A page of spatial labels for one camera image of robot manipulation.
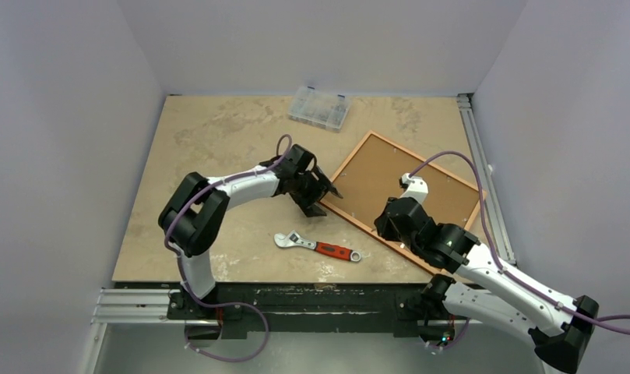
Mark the red handled adjustable wrench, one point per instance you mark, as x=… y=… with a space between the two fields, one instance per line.
x=294 y=240

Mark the red wooden photo frame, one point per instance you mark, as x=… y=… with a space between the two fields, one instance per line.
x=371 y=174

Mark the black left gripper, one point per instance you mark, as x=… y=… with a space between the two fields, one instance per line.
x=320 y=187

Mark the aluminium front rail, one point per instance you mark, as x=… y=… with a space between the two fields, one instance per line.
x=137 y=304

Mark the clear plastic organizer box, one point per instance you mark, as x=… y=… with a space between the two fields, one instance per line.
x=323 y=110

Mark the aluminium right side rail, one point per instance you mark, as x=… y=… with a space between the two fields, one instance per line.
x=492 y=205

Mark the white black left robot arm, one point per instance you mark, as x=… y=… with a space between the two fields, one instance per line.
x=193 y=216

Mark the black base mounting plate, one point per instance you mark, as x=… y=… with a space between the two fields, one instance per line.
x=403 y=310

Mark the aluminium rail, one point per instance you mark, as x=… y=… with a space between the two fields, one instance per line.
x=492 y=205
x=137 y=304

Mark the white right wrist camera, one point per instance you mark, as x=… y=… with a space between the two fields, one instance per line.
x=413 y=187

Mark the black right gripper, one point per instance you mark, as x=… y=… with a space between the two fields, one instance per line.
x=393 y=222

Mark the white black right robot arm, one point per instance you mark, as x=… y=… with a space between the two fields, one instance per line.
x=561 y=330

